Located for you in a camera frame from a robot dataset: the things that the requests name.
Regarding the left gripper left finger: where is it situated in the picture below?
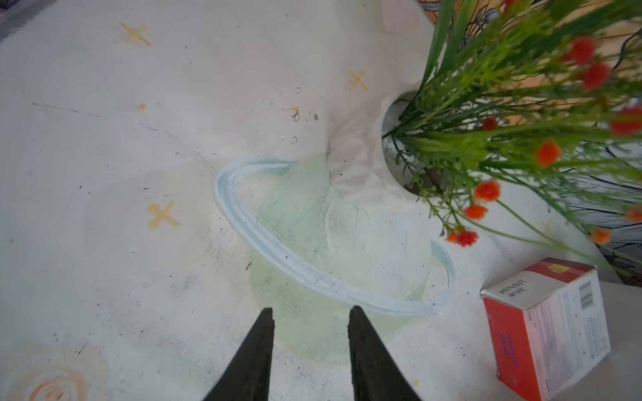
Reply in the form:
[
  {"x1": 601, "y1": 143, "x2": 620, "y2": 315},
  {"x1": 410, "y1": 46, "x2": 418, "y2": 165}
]
[{"x1": 204, "y1": 307, "x2": 275, "y2": 401}]

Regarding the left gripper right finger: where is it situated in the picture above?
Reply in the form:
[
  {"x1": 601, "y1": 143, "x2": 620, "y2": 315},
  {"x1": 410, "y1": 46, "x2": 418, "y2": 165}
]
[{"x1": 348, "y1": 306, "x2": 420, "y2": 401}]

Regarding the red white small carton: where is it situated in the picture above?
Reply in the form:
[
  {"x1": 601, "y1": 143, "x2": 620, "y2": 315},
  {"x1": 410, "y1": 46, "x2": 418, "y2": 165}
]
[{"x1": 481, "y1": 258, "x2": 611, "y2": 400}]

